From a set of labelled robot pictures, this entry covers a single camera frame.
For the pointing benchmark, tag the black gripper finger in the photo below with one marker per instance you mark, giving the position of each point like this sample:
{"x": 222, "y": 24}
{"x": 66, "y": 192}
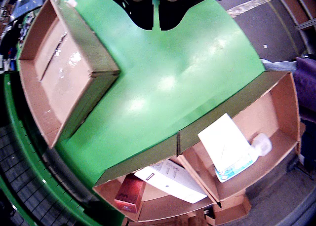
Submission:
{"x": 138, "y": 6}
{"x": 177, "y": 6}

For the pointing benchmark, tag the white spray bottle teal label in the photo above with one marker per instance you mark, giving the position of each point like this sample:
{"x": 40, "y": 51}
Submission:
{"x": 244, "y": 157}

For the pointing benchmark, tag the large shallow cardboard tray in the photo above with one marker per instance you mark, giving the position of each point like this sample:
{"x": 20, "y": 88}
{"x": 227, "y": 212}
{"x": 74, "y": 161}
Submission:
{"x": 61, "y": 70}

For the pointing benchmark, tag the dark red perfume box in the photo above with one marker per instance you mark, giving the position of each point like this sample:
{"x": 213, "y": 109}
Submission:
{"x": 129, "y": 195}

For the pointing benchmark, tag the white carton with barcode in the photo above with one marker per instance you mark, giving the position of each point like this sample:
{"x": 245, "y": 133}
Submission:
{"x": 227, "y": 142}

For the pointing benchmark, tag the person in purple top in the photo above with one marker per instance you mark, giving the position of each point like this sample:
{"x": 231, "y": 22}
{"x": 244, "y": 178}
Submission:
{"x": 306, "y": 87}

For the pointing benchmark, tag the tall white product carton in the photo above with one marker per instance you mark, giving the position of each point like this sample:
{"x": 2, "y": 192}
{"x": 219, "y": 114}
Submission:
{"x": 170, "y": 179}

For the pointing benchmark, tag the green metal shelf unit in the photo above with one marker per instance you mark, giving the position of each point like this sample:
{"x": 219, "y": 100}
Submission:
{"x": 37, "y": 174}

